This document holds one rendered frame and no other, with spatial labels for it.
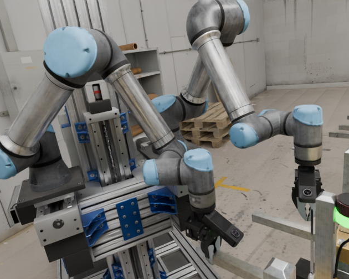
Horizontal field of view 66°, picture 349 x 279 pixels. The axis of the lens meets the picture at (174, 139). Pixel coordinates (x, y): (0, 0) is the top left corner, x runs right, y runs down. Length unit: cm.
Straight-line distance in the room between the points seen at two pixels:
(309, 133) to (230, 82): 26
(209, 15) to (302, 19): 767
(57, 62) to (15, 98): 202
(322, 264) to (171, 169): 41
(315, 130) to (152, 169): 46
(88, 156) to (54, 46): 66
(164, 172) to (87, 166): 60
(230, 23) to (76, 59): 50
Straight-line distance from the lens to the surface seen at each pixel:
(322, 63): 845
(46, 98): 80
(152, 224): 125
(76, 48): 70
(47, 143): 104
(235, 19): 96
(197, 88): 112
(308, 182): 86
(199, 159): 70
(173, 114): 112
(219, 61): 83
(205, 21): 87
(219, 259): 86
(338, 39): 838
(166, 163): 74
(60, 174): 109
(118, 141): 117
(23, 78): 277
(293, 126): 84
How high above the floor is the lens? 143
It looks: 17 degrees down
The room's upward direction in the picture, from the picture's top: 8 degrees counter-clockwise
